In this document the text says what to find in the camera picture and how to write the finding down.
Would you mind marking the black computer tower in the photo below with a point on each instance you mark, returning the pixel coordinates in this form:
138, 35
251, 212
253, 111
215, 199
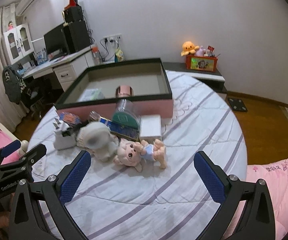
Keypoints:
76, 36

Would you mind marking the pink printed pillow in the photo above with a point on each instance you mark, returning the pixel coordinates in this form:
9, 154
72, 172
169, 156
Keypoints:
275, 176

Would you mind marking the white power adapter plug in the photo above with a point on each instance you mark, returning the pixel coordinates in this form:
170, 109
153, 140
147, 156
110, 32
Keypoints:
61, 142

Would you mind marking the dark low tv bench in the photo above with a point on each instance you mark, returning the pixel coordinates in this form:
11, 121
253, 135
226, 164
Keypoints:
214, 80

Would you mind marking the red cartoon storage box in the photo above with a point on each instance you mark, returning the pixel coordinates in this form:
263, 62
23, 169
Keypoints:
204, 64

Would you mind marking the black computer monitor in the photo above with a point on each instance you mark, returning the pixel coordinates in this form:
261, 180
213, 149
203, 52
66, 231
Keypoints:
55, 41

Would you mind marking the orange octopus plush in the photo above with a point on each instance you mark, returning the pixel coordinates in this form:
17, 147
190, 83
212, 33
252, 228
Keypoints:
189, 48

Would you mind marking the white bed post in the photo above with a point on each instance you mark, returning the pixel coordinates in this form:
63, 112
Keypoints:
23, 148

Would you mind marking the white hutch cabinet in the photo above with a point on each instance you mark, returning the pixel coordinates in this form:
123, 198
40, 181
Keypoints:
17, 43

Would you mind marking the blue yellow snack bag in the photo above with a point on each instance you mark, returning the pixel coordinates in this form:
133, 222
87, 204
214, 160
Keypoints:
119, 55

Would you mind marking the black office chair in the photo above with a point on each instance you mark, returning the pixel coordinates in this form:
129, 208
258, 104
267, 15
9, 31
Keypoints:
34, 95

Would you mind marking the wall power outlet strip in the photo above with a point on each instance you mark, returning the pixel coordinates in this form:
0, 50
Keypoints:
114, 37

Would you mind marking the orange cap bottle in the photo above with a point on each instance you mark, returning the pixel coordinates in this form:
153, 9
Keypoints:
96, 54

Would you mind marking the clear plastic packaged box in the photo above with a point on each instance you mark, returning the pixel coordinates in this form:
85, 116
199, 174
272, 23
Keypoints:
91, 94

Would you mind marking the black floor scale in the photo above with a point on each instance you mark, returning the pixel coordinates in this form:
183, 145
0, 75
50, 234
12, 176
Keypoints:
237, 105

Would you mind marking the rose gold metal cup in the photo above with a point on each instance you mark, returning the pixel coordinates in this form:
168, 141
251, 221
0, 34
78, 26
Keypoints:
123, 91

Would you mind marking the pink donut brick model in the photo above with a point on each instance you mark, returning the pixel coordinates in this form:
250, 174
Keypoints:
69, 118

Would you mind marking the blue yellow card box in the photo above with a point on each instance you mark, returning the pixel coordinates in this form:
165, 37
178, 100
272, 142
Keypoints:
121, 131

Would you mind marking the white desk with drawers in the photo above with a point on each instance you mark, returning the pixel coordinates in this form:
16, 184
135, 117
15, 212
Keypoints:
66, 69

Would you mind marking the pink black storage box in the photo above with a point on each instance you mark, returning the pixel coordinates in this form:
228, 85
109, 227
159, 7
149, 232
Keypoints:
142, 83

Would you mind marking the black hair clip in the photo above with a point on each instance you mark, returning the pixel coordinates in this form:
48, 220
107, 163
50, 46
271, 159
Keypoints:
71, 131

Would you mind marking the white small box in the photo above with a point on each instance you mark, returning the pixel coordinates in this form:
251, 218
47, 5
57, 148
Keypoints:
150, 128

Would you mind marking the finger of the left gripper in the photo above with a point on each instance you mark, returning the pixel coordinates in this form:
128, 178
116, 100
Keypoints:
10, 148
25, 163

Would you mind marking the black speaker box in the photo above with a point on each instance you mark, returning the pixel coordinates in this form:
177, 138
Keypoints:
73, 14

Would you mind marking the black jacket on chair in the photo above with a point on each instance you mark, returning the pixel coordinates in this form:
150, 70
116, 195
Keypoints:
14, 85

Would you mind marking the striped white quilt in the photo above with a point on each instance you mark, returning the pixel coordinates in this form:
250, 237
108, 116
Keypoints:
117, 202

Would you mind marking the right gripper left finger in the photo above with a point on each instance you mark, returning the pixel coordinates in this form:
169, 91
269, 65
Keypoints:
27, 220

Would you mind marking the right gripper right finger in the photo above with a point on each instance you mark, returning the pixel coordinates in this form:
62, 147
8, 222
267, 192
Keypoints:
257, 218

